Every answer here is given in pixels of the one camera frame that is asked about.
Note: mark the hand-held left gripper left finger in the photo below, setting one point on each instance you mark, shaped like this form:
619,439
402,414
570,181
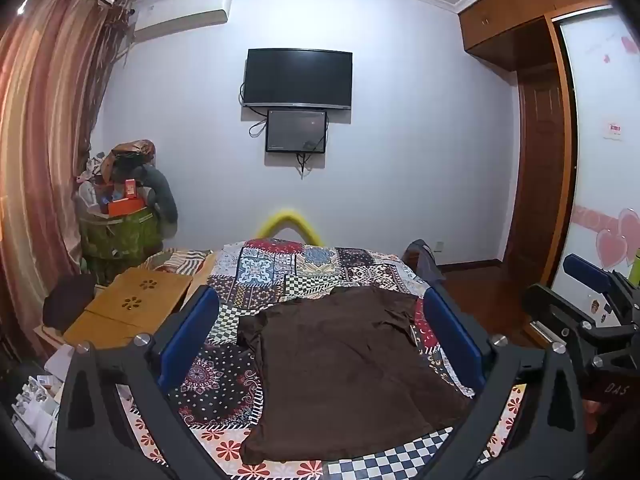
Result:
190,340

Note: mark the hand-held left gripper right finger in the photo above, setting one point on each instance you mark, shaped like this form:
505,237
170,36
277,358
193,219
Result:
452,340

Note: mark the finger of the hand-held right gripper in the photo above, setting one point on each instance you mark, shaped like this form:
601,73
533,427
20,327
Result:
587,270
550,307

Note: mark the brown t-shirt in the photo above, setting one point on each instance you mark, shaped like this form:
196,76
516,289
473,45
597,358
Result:
340,360

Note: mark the wooden lap table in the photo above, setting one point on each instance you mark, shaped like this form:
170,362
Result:
115,310

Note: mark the striped cloth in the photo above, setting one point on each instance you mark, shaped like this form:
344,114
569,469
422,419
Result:
175,260

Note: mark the grey garment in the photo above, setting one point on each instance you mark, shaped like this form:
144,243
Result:
425,260

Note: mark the white sliding door with hearts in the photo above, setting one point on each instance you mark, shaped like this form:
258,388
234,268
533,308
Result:
595,185

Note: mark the patchwork blanket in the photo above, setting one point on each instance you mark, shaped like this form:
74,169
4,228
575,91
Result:
280,270

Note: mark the green fabric bin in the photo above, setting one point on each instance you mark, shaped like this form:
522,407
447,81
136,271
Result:
120,237

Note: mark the dark cloth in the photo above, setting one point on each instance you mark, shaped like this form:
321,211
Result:
67,297

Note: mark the orange box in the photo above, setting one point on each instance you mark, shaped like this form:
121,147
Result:
125,206

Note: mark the yellow foam tube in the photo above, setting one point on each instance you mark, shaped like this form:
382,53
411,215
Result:
287,215

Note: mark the small red box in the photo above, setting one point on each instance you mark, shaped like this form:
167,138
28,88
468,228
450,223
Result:
131,189

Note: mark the pile of white papers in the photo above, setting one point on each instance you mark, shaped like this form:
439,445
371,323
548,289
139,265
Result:
35,410

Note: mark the brown patterned bag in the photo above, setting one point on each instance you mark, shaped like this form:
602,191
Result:
132,149

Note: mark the small black monitor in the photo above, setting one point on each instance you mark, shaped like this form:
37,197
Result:
295,130

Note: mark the striped pink curtain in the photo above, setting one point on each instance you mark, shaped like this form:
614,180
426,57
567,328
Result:
45,135

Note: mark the wooden wardrobe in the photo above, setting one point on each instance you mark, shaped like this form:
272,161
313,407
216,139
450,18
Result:
505,10

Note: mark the white air conditioner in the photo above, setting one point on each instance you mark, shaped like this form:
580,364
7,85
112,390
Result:
185,15

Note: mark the black wall television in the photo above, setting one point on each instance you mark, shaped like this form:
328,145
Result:
297,77

